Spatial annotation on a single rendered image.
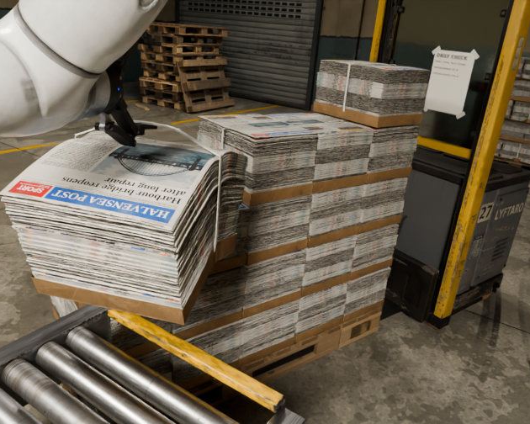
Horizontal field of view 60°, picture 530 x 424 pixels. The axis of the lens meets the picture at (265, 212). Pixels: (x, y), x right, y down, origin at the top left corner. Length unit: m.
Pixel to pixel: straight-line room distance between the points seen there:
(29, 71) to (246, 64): 9.02
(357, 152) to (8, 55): 1.49
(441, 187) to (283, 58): 6.79
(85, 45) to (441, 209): 2.26
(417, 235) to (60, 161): 2.16
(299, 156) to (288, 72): 7.35
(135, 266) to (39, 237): 0.17
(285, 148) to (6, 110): 1.18
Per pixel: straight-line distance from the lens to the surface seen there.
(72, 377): 0.95
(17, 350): 1.03
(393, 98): 1.94
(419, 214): 2.67
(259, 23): 9.33
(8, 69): 0.52
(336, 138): 1.74
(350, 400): 2.09
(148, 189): 0.74
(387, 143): 1.97
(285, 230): 1.72
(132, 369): 0.94
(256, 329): 1.86
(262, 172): 1.55
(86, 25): 0.50
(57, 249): 0.83
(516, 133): 6.21
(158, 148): 0.87
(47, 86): 0.53
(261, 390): 0.86
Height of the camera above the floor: 1.41
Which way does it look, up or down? 22 degrees down
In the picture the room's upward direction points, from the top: 5 degrees clockwise
